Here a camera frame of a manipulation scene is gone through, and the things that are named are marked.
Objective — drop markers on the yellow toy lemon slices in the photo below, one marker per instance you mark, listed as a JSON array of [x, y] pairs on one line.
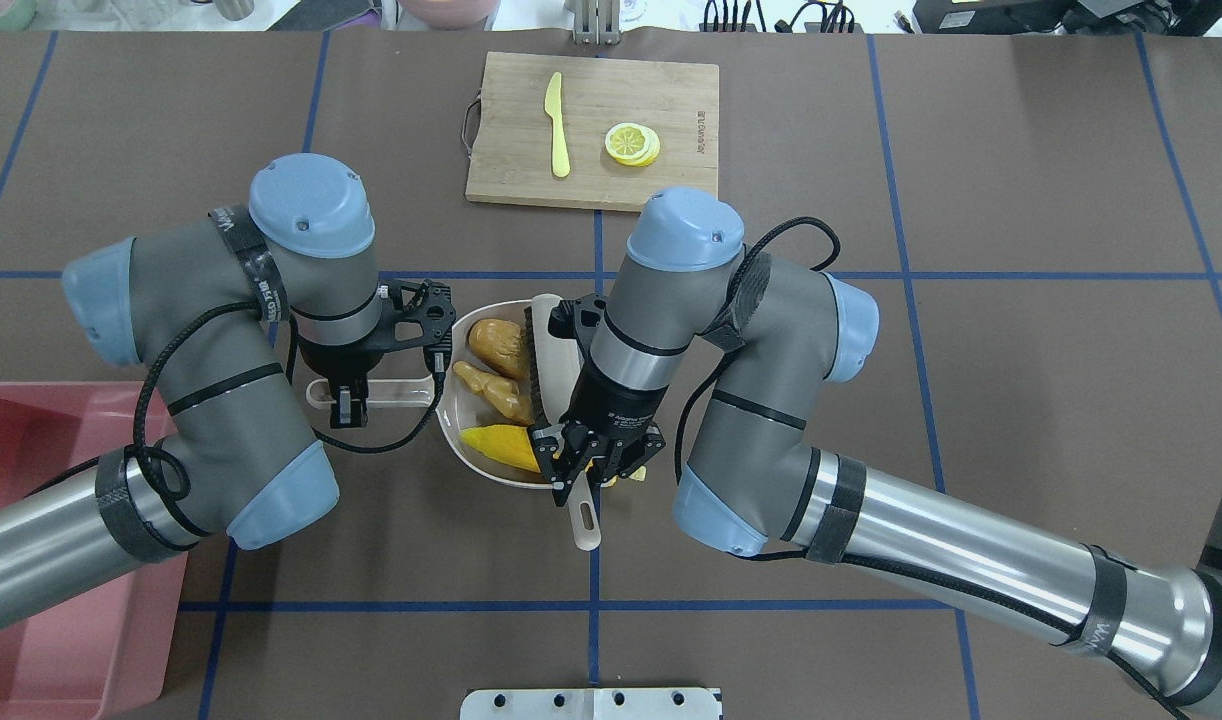
[[632, 144]]

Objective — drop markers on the beige plastic dustpan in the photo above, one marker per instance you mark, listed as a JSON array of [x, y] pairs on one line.
[[459, 407]]

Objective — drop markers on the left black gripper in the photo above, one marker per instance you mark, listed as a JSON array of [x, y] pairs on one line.
[[337, 359]]

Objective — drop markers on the pink plastic bin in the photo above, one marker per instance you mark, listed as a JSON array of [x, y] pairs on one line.
[[85, 631]]

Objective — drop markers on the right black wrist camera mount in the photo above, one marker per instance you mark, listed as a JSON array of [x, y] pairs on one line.
[[578, 320]]

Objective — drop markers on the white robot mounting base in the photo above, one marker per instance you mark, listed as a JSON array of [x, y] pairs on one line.
[[594, 703]]

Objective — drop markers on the white brush with dark bristles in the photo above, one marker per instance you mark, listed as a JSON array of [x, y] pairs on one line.
[[557, 364]]

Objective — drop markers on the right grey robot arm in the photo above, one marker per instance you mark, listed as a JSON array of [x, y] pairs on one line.
[[1060, 422]]

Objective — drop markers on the brown toy potato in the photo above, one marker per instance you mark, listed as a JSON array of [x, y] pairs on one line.
[[501, 345]]

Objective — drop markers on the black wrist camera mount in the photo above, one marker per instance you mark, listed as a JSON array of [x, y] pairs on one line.
[[578, 320], [416, 315]]

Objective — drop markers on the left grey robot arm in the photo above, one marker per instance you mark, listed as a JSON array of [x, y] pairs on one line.
[[194, 306]]

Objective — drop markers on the yellow plastic knife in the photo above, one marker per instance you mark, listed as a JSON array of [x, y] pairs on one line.
[[554, 109]]

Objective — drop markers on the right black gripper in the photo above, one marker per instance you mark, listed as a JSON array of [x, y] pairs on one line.
[[615, 405]]

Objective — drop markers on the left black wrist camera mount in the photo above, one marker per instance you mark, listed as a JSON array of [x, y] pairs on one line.
[[416, 315]]

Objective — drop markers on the brown toy ginger root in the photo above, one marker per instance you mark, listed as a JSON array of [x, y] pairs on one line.
[[501, 393]]

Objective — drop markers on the bamboo cutting board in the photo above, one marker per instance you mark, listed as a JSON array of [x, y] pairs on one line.
[[510, 156]]

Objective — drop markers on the yellow toy corn cob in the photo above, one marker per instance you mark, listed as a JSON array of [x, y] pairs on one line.
[[501, 453]]

